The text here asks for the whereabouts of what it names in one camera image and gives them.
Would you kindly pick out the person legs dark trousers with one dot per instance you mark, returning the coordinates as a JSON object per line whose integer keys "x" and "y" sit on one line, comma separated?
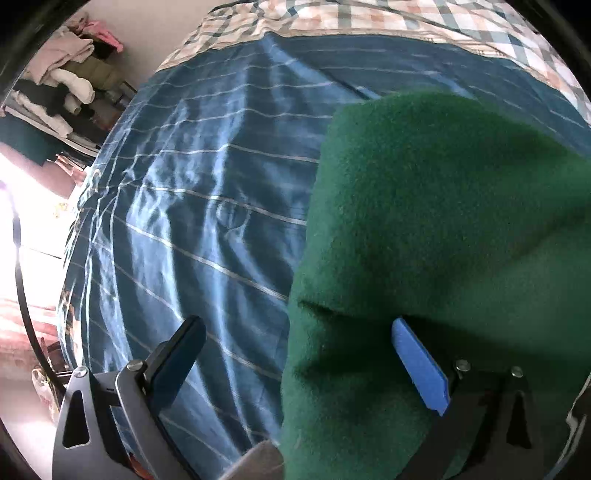
{"x": 262, "y": 462}

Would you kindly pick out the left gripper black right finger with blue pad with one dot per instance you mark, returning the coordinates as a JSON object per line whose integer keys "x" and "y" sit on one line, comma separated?
{"x": 490, "y": 414}

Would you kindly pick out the clothes pile on rack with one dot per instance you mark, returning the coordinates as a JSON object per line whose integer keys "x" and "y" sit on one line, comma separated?
{"x": 69, "y": 96}

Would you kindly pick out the blue striped plaid bedsheet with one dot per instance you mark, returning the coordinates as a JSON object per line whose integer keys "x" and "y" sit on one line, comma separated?
{"x": 197, "y": 201}

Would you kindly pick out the green white varsity jacket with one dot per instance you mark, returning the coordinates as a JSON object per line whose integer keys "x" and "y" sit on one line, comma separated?
{"x": 471, "y": 226}

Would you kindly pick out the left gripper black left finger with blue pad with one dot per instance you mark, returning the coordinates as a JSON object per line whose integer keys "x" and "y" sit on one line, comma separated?
{"x": 88, "y": 444}

